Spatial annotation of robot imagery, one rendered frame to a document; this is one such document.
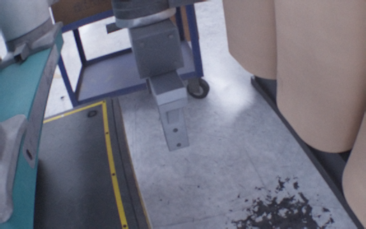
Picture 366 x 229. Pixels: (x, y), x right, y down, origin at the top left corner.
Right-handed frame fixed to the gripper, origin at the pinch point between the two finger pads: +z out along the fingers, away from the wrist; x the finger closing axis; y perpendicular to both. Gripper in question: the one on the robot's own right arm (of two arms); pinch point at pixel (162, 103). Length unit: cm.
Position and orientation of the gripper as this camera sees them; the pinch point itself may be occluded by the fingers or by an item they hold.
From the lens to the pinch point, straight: 41.2
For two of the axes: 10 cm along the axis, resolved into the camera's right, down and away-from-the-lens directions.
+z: 1.4, 7.8, 6.1
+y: -9.5, 2.8, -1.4
